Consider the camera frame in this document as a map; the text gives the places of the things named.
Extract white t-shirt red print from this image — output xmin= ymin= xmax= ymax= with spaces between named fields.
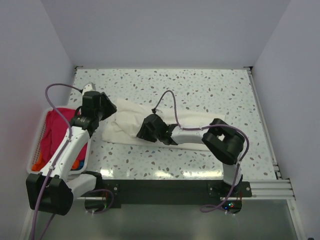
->
xmin=101 ymin=98 xmax=225 ymax=151

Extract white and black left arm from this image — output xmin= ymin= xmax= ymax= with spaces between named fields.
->
xmin=26 ymin=91 xmax=117 ymax=216

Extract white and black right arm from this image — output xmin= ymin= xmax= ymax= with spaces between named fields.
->
xmin=136 ymin=113 xmax=250 ymax=197

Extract pink t-shirt in basket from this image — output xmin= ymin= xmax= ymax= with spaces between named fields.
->
xmin=40 ymin=107 xmax=88 ymax=164

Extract white plastic laundry basket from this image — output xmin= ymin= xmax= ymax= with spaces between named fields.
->
xmin=26 ymin=104 xmax=91 ymax=175

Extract blue garment in basket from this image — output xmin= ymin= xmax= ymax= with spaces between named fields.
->
xmin=77 ymin=160 xmax=87 ymax=171

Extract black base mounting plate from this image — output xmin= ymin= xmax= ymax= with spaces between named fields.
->
xmin=74 ymin=178 xmax=253 ymax=213

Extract orange garment in basket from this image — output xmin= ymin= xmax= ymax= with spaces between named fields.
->
xmin=31 ymin=153 xmax=80 ymax=172

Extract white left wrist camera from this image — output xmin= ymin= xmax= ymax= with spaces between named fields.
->
xmin=82 ymin=82 xmax=96 ymax=95

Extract aluminium frame rail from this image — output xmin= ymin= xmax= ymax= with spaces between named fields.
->
xmin=246 ymin=66 xmax=296 ymax=201

